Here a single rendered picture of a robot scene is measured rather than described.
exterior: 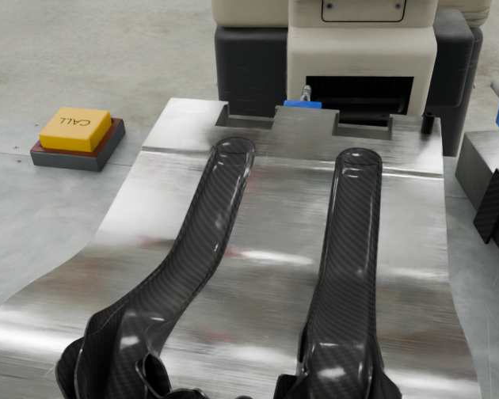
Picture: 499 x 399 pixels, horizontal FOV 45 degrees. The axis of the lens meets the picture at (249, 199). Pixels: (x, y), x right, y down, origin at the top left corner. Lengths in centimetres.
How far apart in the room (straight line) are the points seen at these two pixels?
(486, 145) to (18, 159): 50
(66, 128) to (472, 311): 45
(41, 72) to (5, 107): 29
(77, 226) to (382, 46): 53
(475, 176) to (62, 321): 42
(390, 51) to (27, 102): 187
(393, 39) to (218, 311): 66
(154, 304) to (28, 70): 250
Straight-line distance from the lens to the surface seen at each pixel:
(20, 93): 266
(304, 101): 69
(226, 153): 53
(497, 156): 61
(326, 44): 93
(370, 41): 94
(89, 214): 62
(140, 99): 245
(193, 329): 33
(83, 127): 69
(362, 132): 59
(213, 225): 47
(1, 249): 62
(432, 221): 47
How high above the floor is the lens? 119
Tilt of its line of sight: 39 degrees down
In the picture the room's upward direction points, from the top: 2 degrees counter-clockwise
